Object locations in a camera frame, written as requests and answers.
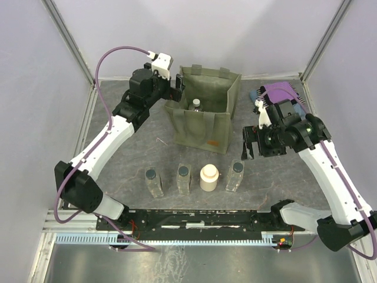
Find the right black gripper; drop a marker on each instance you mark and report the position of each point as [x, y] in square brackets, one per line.
[253, 134]

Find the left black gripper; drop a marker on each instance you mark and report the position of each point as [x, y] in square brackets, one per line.
[175, 94]

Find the chrome dome clear bottle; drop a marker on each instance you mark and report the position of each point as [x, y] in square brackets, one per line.
[195, 105]

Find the green canvas bag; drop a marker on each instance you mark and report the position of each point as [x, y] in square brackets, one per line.
[218, 91]

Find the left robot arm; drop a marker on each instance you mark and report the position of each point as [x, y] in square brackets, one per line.
[76, 180]

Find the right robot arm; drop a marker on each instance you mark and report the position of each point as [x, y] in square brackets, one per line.
[349, 218]

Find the right clear square bottle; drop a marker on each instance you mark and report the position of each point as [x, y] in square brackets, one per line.
[235, 175]

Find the clear square bottle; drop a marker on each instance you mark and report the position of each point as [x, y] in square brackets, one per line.
[183, 178]
[153, 182]
[235, 175]

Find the cream cylindrical jar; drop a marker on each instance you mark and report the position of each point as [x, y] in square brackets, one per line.
[209, 176]

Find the black white striped cloth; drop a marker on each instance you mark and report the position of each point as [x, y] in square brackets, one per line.
[260, 94]

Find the purple folded cloth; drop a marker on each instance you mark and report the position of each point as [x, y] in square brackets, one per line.
[279, 91]

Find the blue folded cloth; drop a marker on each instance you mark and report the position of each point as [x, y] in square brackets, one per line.
[275, 96]

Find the middle clear square bottle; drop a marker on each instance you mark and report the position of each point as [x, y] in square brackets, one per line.
[183, 178]

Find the left clear square bottle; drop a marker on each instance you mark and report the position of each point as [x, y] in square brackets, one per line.
[153, 182]

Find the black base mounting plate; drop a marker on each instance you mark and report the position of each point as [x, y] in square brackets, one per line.
[147, 220]

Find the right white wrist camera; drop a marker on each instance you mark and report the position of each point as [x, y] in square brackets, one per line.
[264, 119]

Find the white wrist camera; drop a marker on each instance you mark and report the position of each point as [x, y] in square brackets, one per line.
[264, 119]
[161, 64]

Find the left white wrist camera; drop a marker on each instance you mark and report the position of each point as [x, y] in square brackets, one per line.
[161, 64]

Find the blue slotted cable duct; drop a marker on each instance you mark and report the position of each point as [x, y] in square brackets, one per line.
[175, 237]

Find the aluminium front rail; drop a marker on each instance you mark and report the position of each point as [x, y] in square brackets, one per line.
[67, 219]

